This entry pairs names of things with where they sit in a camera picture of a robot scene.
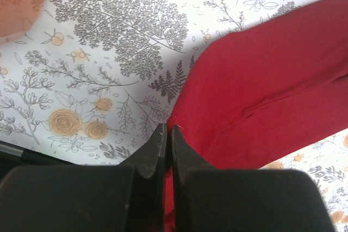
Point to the aluminium frame rail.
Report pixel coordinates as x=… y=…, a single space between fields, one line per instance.
x=13 y=156

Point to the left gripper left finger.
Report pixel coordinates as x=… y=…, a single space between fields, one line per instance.
x=67 y=197

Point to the floral table cloth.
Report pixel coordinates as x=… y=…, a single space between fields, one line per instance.
x=92 y=79

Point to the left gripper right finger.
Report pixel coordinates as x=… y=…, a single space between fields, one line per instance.
x=209 y=199

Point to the red t shirt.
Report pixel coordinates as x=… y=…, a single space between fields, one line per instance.
x=255 y=96

